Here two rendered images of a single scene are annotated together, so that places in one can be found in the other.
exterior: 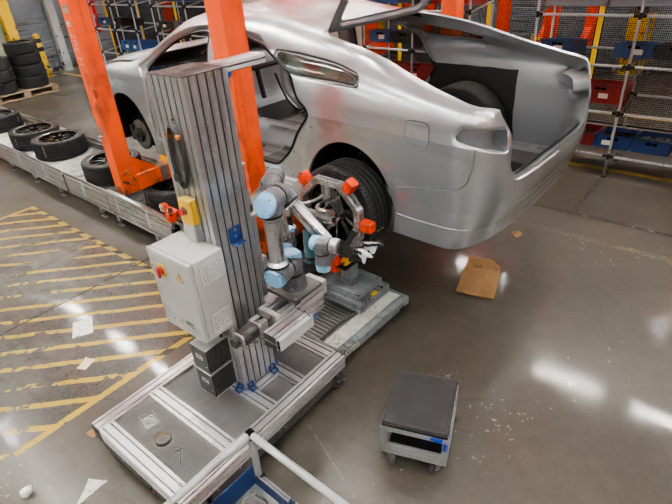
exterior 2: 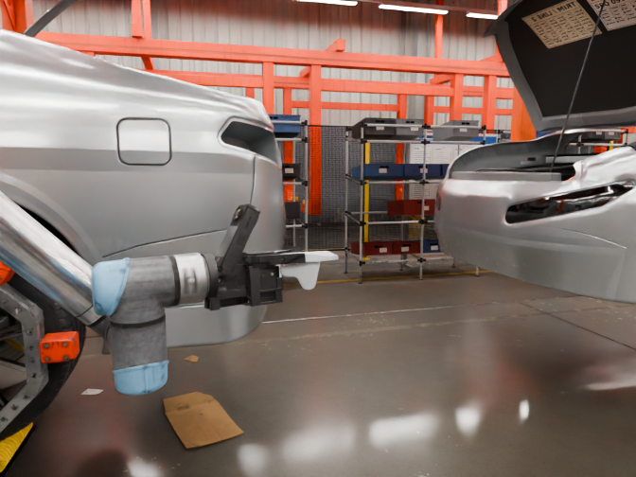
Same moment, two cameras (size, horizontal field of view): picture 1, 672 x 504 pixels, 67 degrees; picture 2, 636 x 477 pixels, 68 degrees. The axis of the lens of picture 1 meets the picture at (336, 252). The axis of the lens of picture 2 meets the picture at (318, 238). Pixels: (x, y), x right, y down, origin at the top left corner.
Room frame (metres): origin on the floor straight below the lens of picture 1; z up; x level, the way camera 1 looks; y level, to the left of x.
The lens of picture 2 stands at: (1.54, 0.47, 1.38)
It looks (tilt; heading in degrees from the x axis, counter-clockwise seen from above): 8 degrees down; 304
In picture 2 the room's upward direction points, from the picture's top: straight up
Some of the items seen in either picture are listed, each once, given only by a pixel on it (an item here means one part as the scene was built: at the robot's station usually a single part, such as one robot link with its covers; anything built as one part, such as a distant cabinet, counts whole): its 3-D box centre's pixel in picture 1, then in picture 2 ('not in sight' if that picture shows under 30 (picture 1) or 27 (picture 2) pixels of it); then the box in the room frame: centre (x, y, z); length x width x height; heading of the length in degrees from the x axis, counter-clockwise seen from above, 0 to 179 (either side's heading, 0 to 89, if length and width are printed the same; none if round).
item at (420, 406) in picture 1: (421, 420); not in sight; (1.90, -0.41, 0.17); 0.43 x 0.36 x 0.34; 159
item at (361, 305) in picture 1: (350, 287); not in sight; (3.29, -0.10, 0.13); 0.50 x 0.36 x 0.10; 48
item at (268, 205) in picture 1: (274, 239); not in sight; (2.25, 0.31, 1.19); 0.15 x 0.12 x 0.55; 154
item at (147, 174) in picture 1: (154, 163); not in sight; (4.87, 1.76, 0.69); 0.52 x 0.17 x 0.35; 138
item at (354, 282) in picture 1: (349, 267); not in sight; (3.29, -0.10, 0.32); 0.40 x 0.30 x 0.28; 48
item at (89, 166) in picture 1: (113, 166); not in sight; (5.72, 2.56, 0.39); 0.66 x 0.66 x 0.24
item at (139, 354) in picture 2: (324, 259); (138, 347); (2.15, 0.06, 1.12); 0.11 x 0.08 x 0.11; 154
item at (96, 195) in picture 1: (121, 183); not in sight; (5.65, 2.49, 0.19); 1.00 x 0.86 x 0.39; 48
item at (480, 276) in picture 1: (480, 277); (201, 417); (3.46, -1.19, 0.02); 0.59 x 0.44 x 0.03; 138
